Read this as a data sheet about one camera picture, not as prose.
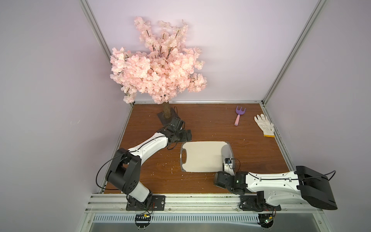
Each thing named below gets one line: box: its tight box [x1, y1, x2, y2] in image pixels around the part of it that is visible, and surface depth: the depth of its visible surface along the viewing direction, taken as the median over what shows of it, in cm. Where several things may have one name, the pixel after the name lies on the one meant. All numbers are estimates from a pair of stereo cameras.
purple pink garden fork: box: [234, 105, 247, 127], surface depth 116 cm
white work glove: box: [254, 113, 276, 138], surface depth 108 cm
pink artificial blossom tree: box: [109, 16, 208, 119], surface depth 72 cm
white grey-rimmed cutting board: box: [179, 141, 230, 173], surface depth 92 cm
